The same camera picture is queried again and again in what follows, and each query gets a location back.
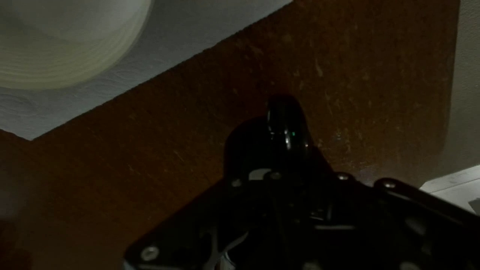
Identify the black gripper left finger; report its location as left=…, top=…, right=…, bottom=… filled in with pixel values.
left=121, top=172, right=282, bottom=270

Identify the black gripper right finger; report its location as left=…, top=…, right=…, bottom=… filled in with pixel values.
left=298, top=172, right=480, bottom=270

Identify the white plate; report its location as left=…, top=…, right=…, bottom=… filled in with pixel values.
left=0, top=0, right=153, bottom=92

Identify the pale striped seat cushion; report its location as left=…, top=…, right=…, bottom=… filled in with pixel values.
left=418, top=164, right=480, bottom=217

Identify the white cloth napkin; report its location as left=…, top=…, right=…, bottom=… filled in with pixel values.
left=0, top=0, right=294, bottom=142

